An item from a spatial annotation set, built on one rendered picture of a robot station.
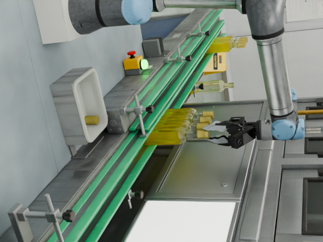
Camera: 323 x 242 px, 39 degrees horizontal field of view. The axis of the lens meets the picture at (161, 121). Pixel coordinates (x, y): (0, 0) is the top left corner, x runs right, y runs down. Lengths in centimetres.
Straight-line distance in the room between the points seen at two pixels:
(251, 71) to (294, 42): 85
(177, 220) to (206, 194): 16
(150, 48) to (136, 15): 89
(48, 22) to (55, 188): 52
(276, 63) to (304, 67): 640
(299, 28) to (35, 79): 643
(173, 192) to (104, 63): 61
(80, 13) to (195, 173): 72
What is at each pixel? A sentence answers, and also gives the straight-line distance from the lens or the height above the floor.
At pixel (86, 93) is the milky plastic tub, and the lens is 168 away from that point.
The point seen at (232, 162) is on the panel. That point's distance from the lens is 179.
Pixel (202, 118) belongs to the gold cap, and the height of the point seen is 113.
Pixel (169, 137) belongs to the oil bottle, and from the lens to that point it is 176.
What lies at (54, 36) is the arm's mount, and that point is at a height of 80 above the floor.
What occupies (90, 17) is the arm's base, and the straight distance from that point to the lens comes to 149.
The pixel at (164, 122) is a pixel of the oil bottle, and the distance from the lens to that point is 184.
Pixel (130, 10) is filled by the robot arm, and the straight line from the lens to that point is 143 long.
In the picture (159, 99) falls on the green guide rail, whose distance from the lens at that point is 200.
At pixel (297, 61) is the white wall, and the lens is 779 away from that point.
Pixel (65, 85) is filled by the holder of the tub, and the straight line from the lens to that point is 151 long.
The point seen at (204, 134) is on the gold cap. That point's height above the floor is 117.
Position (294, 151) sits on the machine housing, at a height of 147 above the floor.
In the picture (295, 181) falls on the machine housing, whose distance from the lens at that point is 173.
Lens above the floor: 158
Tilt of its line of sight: 19 degrees down
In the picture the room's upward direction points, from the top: 88 degrees clockwise
